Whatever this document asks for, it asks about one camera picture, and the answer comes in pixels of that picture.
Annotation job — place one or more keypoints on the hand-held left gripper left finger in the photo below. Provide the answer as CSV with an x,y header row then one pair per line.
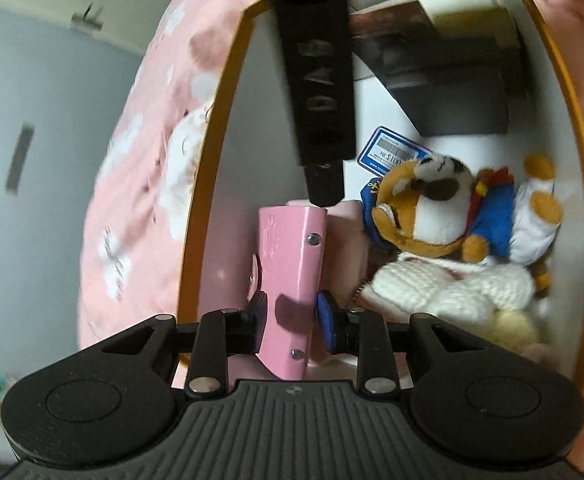
x,y
259,321

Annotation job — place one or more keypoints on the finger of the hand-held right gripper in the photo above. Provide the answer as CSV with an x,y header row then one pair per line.
x,y
317,85

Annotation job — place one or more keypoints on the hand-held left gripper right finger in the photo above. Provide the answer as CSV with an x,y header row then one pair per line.
x,y
327,322

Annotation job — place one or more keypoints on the white rectangular box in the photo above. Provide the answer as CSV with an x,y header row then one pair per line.
x,y
372,105

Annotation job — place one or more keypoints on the pink snap case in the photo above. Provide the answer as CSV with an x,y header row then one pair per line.
x,y
289,260

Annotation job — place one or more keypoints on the orange cardboard box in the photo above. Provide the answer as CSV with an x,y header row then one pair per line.
x,y
547,85

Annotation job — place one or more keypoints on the white knitted toy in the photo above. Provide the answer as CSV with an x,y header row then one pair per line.
x,y
447,290

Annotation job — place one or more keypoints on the tiger plush toy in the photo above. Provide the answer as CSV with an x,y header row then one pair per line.
x,y
432,220

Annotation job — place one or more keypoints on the pink printed blanket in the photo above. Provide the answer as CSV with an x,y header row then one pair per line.
x,y
136,185

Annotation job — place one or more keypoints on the pale yellow plush toy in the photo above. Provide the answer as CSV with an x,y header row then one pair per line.
x,y
517,330

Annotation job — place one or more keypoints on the grey wall bracket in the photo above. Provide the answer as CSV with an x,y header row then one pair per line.
x,y
87,20

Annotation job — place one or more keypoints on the grey wall strip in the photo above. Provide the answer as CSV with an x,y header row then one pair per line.
x,y
19,157

